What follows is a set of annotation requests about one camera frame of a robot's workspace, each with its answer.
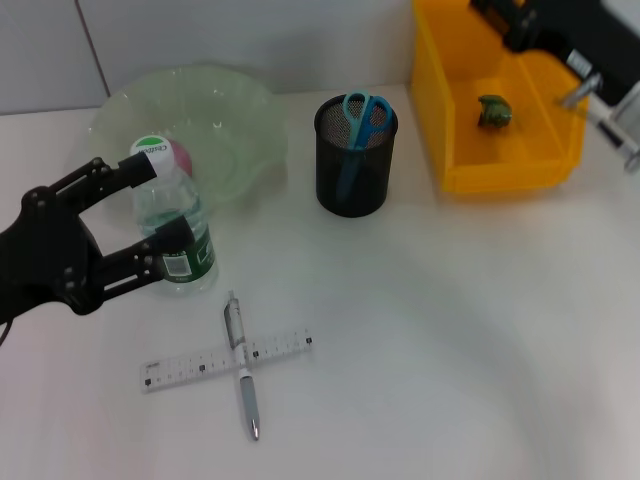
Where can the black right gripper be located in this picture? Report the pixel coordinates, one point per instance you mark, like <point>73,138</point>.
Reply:
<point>585,30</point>

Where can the yellow plastic bin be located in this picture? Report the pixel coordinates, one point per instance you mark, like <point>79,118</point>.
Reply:
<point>530,150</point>

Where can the green glass fruit bowl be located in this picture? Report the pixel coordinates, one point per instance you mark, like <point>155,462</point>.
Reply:
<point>235,120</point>

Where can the black mesh pen holder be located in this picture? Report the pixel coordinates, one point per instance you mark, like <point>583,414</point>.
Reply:
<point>360,190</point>

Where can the pink peach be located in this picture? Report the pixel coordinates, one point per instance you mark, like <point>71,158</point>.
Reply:
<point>181,157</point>

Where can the clear green-label water bottle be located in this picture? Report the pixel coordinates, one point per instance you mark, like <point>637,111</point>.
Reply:
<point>170,205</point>

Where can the transparent plastic ruler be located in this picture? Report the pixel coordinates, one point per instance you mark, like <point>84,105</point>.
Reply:
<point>200,365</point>

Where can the silver ballpoint pen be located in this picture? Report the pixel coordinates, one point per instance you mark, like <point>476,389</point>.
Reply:
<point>240,345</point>

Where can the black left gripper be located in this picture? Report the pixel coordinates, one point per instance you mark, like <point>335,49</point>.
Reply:
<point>45,250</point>

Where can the blue scissors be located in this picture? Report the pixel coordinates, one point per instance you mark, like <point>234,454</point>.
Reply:
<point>362,125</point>

